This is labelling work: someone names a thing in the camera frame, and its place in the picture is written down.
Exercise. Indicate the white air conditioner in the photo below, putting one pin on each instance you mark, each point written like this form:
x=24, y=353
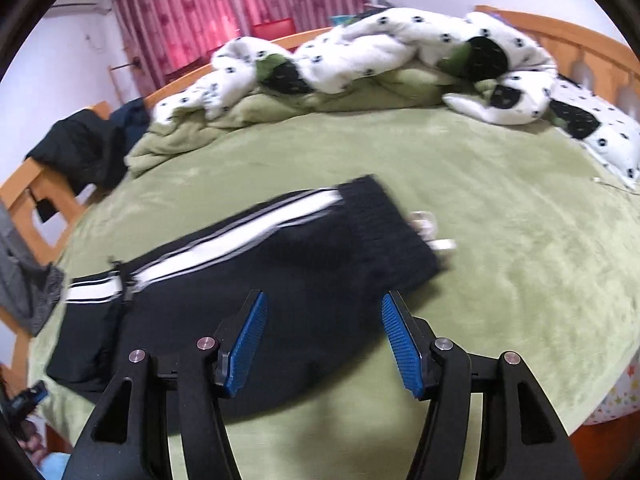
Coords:
x=80, y=7

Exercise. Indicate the white floral green-lined quilt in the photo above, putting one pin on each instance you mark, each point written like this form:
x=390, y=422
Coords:
x=375, y=40

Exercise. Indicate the white floral pillow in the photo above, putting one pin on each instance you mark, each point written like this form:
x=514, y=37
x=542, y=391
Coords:
x=605, y=130

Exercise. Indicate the wooden bed frame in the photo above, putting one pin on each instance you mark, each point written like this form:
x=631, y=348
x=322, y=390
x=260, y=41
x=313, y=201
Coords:
x=575, y=42

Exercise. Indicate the grey jeans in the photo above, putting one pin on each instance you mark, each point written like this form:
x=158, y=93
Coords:
x=25, y=270

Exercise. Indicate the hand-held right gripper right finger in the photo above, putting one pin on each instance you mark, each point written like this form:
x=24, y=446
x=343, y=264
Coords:
x=400, y=345

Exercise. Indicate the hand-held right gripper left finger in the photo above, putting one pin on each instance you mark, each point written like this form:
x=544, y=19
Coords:
x=245, y=345

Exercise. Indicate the star-print sheet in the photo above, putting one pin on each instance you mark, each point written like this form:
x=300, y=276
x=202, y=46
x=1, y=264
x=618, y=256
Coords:
x=612, y=395

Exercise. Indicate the red chair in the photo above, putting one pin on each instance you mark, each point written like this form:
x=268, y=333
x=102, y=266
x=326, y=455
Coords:
x=274, y=29

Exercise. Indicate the black jacket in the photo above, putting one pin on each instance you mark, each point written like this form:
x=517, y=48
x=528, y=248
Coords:
x=75, y=150

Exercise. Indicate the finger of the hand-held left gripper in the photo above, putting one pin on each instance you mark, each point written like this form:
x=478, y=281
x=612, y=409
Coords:
x=30, y=395

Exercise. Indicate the green fleece bed sheet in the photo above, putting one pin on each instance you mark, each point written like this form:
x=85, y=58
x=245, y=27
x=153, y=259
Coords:
x=500, y=285

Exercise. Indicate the wooden coat rack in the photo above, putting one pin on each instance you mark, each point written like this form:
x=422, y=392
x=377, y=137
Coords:
x=125, y=66

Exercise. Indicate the black pants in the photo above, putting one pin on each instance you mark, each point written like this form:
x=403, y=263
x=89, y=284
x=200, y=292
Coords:
x=300, y=285

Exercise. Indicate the navy garment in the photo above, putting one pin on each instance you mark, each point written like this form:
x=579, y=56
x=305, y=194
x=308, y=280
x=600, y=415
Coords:
x=130, y=120

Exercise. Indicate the person's left hand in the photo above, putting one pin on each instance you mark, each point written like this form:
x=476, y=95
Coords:
x=35, y=442

